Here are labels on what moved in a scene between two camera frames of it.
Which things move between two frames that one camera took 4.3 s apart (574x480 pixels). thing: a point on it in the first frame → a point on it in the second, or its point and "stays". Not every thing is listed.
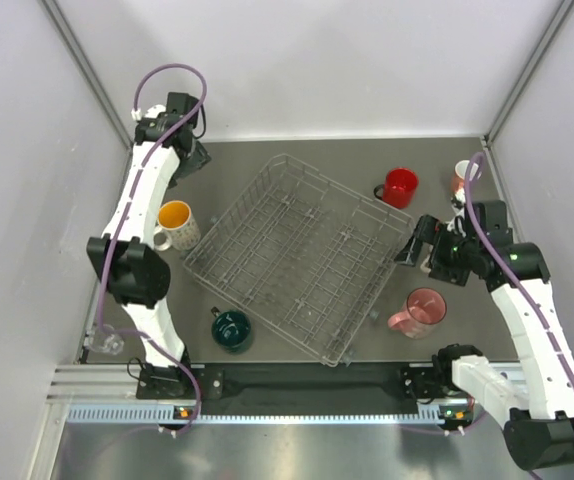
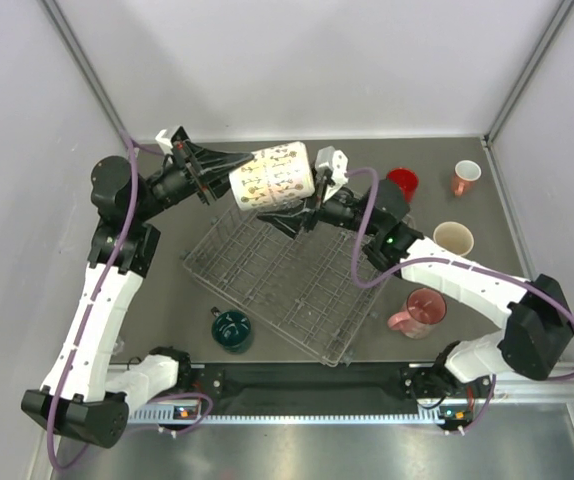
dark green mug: [232, 330] stays
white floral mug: [176, 227] → [275, 176]
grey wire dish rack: [304, 254] stays
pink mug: [423, 309] stays
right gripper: [426, 230] → [293, 223]
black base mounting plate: [304, 386] stays
